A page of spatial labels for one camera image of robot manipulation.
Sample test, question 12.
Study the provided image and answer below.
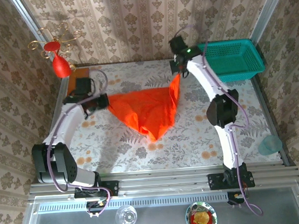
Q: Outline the orange mesh t-shirt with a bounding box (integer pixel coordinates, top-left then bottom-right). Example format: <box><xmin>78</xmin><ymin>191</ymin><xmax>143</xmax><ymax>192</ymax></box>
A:
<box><xmin>105</xmin><ymin>73</ymin><xmax>185</xmax><ymax>145</ymax></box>

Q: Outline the orange wooden base block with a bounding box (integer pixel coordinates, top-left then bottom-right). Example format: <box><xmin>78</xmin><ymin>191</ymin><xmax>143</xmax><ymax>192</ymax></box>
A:
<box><xmin>65</xmin><ymin>67</ymin><xmax>92</xmax><ymax>95</ymax></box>

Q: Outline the teal plastic basket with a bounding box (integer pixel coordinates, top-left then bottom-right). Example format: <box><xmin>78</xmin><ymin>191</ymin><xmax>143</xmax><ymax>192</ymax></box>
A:
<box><xmin>195</xmin><ymin>38</ymin><xmax>267</xmax><ymax>85</ymax></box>

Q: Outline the red goblet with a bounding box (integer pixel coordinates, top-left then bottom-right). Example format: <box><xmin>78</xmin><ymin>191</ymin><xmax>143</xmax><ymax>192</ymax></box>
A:
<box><xmin>43</xmin><ymin>40</ymin><xmax>71</xmax><ymax>80</ymax></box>

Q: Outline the floral tablecloth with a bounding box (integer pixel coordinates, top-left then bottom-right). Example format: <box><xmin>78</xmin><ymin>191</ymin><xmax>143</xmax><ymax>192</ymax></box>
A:
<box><xmin>52</xmin><ymin>52</ymin><xmax>283</xmax><ymax>177</ymax></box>

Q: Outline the black connector board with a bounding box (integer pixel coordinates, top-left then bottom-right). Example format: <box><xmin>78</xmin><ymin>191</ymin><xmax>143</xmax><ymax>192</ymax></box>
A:
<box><xmin>86</xmin><ymin>200</ymin><xmax>108</xmax><ymax>215</ymax></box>
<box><xmin>227</xmin><ymin>191</ymin><xmax>247</xmax><ymax>206</ymax></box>

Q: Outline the clear drinking glass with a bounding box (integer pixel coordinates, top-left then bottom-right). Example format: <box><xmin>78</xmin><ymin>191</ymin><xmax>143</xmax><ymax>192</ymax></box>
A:
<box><xmin>114</xmin><ymin>204</ymin><xmax>138</xmax><ymax>224</ymax></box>

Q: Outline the teal translucent plastic cup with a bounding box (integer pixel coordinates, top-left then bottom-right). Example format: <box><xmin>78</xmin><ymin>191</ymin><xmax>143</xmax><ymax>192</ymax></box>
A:
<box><xmin>257</xmin><ymin>134</ymin><xmax>284</xmax><ymax>157</ymax></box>

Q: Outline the grey metal shelf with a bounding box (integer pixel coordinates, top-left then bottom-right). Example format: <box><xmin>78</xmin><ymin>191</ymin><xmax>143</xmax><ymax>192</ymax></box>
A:
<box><xmin>17</xmin><ymin>183</ymin><xmax>299</xmax><ymax>224</ymax></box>

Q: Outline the colourful patterned bowl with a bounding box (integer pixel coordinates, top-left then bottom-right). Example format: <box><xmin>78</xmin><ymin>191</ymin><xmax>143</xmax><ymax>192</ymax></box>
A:
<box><xmin>184</xmin><ymin>200</ymin><xmax>218</xmax><ymax>224</ymax></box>

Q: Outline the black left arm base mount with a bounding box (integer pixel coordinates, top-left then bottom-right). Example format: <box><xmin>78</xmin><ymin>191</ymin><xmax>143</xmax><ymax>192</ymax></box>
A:
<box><xmin>72</xmin><ymin>179</ymin><xmax>120</xmax><ymax>200</ymax></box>

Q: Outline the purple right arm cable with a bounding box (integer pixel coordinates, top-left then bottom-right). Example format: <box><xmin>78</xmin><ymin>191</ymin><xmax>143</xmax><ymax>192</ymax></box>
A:
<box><xmin>173</xmin><ymin>20</ymin><xmax>265</xmax><ymax>221</ymax></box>

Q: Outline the gold wire stand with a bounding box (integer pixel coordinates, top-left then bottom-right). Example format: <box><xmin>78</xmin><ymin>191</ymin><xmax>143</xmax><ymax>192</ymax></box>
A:
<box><xmin>26</xmin><ymin>21</ymin><xmax>86</xmax><ymax>86</ymax></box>

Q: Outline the aluminium upright post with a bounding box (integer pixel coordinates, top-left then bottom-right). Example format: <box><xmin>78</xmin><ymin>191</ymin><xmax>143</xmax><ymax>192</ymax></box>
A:
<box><xmin>9</xmin><ymin>0</ymin><xmax>47</xmax><ymax>50</ymax></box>
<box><xmin>248</xmin><ymin>0</ymin><xmax>285</xmax><ymax>43</ymax></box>

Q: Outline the aluminium frame rail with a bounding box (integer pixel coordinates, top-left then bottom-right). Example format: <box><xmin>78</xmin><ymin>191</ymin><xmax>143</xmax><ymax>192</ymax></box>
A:
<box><xmin>26</xmin><ymin>160</ymin><xmax>299</xmax><ymax>204</ymax></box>

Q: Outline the grey slotted cable duct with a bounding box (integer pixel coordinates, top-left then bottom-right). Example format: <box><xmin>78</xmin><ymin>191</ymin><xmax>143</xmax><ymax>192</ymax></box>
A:
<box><xmin>34</xmin><ymin>192</ymin><xmax>229</xmax><ymax>213</ymax></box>

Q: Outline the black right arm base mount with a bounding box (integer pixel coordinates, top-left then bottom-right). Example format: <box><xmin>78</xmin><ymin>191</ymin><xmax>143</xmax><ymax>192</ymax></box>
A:
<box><xmin>207</xmin><ymin>170</ymin><xmax>255</xmax><ymax>192</ymax></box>

